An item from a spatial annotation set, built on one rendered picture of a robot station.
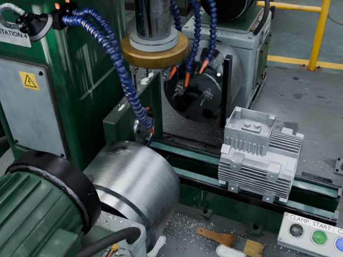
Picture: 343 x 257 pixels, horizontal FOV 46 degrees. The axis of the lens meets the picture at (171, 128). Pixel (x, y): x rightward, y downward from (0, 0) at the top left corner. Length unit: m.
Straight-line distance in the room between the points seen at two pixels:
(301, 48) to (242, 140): 2.98
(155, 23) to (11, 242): 0.62
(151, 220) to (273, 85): 1.15
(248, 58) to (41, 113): 0.76
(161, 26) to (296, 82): 1.05
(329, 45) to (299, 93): 2.29
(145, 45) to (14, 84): 0.40
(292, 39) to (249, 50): 2.68
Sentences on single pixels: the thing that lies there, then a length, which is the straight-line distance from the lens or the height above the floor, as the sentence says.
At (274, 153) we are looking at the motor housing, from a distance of 1.13.
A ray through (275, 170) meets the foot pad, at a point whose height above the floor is 1.08.
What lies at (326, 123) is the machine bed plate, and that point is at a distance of 1.76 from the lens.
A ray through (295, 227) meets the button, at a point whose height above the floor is 1.07.
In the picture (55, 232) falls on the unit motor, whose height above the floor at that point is 1.31.
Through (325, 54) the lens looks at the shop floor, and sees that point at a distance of 4.00.
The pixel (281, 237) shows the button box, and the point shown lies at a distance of 0.99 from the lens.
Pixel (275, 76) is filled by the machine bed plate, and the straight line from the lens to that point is 2.00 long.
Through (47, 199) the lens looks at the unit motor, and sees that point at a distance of 0.69.
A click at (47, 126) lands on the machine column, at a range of 1.24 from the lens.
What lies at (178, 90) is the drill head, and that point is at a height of 1.07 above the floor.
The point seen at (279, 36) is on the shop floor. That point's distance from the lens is 4.21.
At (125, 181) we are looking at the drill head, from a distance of 0.94.
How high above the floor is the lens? 1.83
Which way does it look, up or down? 39 degrees down
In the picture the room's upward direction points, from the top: 2 degrees counter-clockwise
